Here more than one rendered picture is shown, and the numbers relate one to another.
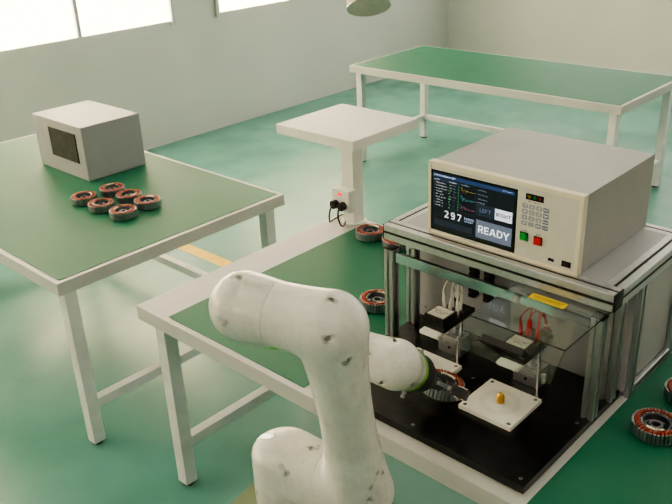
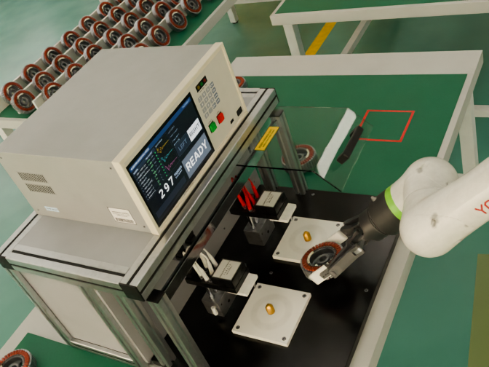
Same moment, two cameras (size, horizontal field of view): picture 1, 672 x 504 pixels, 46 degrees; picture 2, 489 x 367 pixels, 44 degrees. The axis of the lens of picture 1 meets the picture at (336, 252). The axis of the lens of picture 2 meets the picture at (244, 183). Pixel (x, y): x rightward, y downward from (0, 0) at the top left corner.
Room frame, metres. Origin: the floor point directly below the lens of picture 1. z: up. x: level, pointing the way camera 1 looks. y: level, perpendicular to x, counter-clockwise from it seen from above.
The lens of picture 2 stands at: (1.81, 0.75, 1.92)
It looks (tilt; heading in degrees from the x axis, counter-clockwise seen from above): 37 degrees down; 267
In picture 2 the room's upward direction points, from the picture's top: 22 degrees counter-clockwise
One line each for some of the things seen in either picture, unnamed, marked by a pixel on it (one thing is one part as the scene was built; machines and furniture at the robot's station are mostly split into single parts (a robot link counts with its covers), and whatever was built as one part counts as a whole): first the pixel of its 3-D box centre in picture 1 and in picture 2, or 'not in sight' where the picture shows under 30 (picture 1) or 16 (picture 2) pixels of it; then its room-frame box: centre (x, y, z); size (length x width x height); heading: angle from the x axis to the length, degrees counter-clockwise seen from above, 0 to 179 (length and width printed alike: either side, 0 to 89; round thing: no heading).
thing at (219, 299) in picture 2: (454, 341); (219, 296); (1.91, -0.32, 0.80); 0.08 x 0.05 x 0.06; 46
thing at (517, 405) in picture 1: (500, 403); (308, 240); (1.64, -0.40, 0.78); 0.15 x 0.15 x 0.01; 46
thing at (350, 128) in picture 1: (348, 181); not in sight; (2.77, -0.06, 0.98); 0.37 x 0.35 x 0.46; 46
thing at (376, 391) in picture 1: (463, 388); (287, 278); (1.74, -0.32, 0.76); 0.64 x 0.47 x 0.02; 46
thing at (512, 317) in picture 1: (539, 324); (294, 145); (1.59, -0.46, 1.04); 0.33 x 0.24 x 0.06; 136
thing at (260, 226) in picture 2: (530, 371); (259, 228); (1.75, -0.50, 0.80); 0.08 x 0.05 x 0.06; 46
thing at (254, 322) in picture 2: (423, 369); (271, 312); (1.81, -0.22, 0.78); 0.15 x 0.15 x 0.01; 46
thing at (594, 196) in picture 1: (539, 193); (127, 130); (1.95, -0.54, 1.22); 0.44 x 0.39 x 0.20; 46
